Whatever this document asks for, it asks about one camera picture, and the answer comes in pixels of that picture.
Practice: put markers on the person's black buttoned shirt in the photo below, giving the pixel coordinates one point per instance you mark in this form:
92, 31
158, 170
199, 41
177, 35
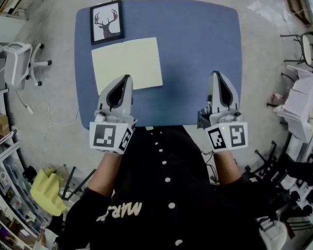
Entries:
167, 199

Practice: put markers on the white cloth covered table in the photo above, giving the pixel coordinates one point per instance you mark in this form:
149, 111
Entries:
302, 98

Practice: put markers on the black tripod legs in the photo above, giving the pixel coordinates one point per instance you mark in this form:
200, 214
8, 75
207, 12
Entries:
73, 186

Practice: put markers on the shelf of black headsets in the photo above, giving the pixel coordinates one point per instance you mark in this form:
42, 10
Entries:
307, 199

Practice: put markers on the white power strip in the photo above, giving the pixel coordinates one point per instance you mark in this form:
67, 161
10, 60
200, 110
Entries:
30, 109

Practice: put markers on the yellow cloth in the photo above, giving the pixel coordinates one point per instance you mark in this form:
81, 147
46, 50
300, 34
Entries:
47, 189

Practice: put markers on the white swivel chair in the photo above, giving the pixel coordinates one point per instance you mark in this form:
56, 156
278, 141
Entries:
18, 61

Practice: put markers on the red and white bottle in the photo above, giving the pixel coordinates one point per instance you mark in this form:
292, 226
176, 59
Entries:
277, 95

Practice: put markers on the black office chair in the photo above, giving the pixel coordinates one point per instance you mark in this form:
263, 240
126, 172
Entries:
297, 168
266, 165

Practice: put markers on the blue tablecloth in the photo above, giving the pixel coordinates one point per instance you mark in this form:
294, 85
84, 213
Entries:
187, 48

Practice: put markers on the black-legged stool with white seat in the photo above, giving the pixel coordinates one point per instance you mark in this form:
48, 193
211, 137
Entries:
306, 47

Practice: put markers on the cluttered metal shelving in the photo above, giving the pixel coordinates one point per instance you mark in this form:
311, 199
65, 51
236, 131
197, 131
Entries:
7, 178

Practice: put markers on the person's right forearm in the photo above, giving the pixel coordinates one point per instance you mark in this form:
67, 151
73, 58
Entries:
227, 165

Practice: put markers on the person's left forearm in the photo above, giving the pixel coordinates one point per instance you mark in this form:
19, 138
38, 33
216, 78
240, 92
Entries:
104, 173

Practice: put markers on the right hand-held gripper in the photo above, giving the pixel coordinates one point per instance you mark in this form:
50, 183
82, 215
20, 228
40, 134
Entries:
229, 137

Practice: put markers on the black framed deer picture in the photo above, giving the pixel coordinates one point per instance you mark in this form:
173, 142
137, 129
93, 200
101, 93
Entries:
107, 21

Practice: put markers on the wooden frame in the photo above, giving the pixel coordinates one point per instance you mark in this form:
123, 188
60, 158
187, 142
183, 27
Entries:
298, 4

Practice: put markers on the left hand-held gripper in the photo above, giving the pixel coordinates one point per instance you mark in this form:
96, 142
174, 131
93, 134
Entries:
109, 137

